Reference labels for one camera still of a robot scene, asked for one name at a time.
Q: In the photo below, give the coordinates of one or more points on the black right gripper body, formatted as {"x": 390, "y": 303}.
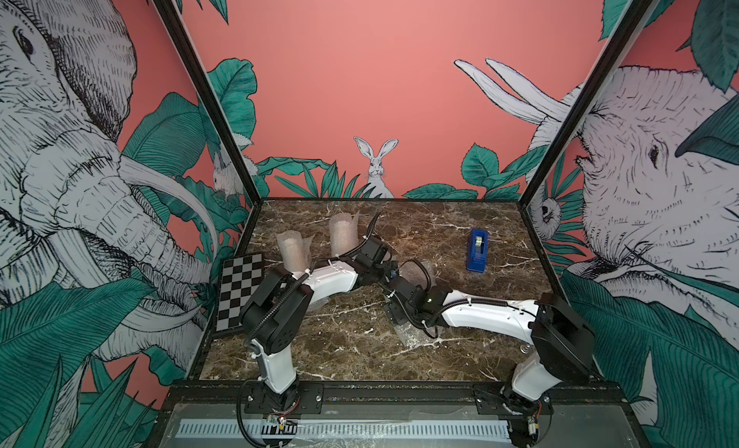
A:
{"x": 392, "y": 311}

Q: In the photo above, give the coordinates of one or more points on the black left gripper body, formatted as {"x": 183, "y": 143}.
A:
{"x": 390, "y": 273}

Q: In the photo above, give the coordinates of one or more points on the bubble wrap sheet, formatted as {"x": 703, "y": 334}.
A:
{"x": 418, "y": 272}
{"x": 295, "y": 251}

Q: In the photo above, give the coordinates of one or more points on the bubble wrap pile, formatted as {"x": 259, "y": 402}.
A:
{"x": 343, "y": 232}

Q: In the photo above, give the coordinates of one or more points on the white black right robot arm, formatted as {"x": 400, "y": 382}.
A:
{"x": 562, "y": 342}

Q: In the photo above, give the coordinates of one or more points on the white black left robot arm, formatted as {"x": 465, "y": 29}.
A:
{"x": 273, "y": 314}

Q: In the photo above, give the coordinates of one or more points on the blue tape dispenser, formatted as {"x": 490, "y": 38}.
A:
{"x": 477, "y": 251}

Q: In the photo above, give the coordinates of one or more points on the black white checkerboard card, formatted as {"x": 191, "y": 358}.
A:
{"x": 240, "y": 278}

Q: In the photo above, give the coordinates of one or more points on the black front mounting rail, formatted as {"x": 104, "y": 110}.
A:
{"x": 314, "y": 397}

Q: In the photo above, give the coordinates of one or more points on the white slotted cable duct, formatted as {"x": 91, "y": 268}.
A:
{"x": 348, "y": 429}

